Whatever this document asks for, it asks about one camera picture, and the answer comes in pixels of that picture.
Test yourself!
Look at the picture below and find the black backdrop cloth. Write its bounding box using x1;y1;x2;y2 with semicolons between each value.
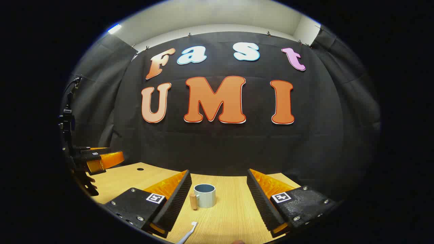
63;25;382;197

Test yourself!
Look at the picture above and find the wooden desktop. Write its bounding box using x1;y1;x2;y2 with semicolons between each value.
89;162;302;244

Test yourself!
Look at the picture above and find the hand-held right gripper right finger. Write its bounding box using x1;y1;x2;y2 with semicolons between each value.
246;168;340;238

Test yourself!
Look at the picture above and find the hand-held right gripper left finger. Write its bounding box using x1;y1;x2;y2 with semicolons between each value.
103;169;193;239

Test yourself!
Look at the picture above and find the white toothbrush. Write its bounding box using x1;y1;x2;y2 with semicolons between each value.
176;221;198;244

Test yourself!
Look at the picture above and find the grey cup with wooden handle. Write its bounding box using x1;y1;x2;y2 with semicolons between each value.
189;184;216;210

